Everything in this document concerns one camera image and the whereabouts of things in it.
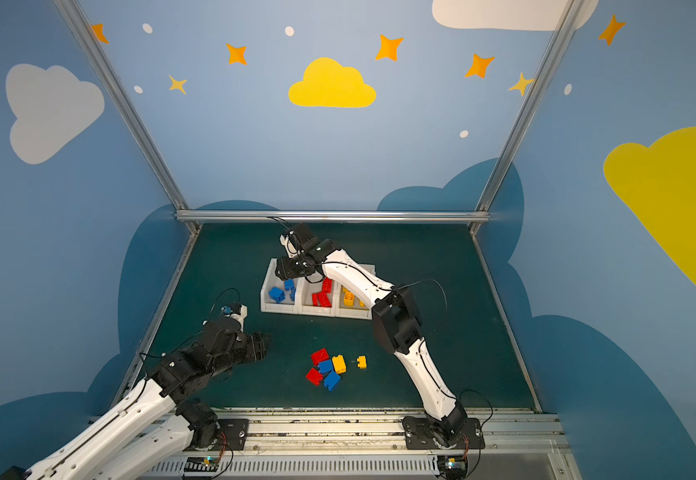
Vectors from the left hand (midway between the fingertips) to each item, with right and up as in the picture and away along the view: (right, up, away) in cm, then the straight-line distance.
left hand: (262, 337), depth 79 cm
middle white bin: (+8, +9, +19) cm, 23 cm away
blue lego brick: (-1, +9, +19) cm, 21 cm away
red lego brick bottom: (+14, -12, +3) cm, 18 cm away
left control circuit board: (-13, -30, -6) cm, 33 cm away
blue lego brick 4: (+16, -10, +5) cm, 20 cm away
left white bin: (-3, +6, +17) cm, 18 cm away
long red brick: (+16, +12, +23) cm, 30 cm away
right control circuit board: (+50, -31, -6) cm, 59 cm away
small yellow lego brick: (+27, -9, +7) cm, 30 cm away
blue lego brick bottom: (+18, -13, +2) cm, 22 cm away
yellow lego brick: (+23, +8, +17) cm, 30 cm away
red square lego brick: (+15, -8, +7) cm, 18 cm away
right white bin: (+26, +4, +15) cm, 30 cm away
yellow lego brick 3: (+21, -9, +5) cm, 23 cm away
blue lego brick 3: (+4, +9, +19) cm, 22 cm away
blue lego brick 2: (+3, +12, +22) cm, 25 cm away
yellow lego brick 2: (+28, +6, +19) cm, 34 cm away
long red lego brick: (+14, +7, +19) cm, 25 cm away
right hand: (+3, +18, +12) cm, 22 cm away
